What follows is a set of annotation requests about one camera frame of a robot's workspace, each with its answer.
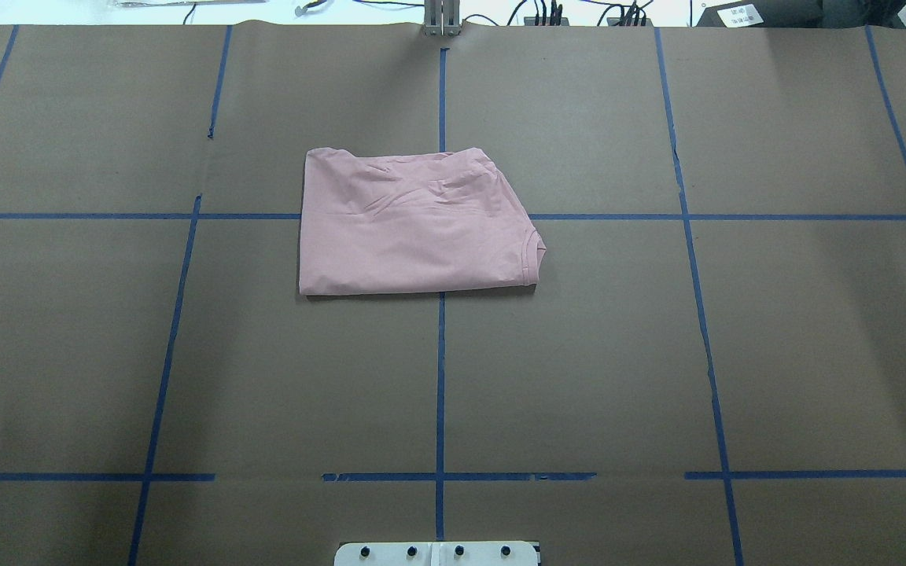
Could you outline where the aluminium frame post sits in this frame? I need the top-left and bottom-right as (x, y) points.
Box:
(422, 0), (462, 37)

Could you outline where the pink Snoopy t-shirt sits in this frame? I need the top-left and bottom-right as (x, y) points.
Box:
(298, 148), (547, 296)

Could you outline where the black power box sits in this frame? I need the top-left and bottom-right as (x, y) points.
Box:
(693, 1), (824, 29)

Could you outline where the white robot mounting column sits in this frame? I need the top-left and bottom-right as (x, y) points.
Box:
(333, 540), (543, 565)

